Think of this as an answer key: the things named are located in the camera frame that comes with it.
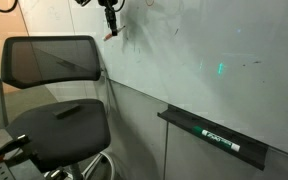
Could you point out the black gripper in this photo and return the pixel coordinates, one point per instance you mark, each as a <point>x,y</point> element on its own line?
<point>110,3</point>

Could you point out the red whiteboard marker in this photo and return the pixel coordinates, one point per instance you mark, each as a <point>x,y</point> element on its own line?
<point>117,31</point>

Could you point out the black marker tray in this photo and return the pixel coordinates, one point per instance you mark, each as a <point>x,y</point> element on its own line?
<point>214,136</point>

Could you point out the green whiteboard marker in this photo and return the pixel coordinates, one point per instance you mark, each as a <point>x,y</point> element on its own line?
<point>217,139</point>

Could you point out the whiteboard panel with green writing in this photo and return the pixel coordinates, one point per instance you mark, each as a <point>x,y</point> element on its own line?
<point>200,40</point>

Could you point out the black whiteboard eraser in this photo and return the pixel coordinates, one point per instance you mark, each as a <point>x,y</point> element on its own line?
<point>66,111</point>

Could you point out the black mesh office chair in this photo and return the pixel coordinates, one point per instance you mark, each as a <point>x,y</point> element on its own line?
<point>57,140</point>

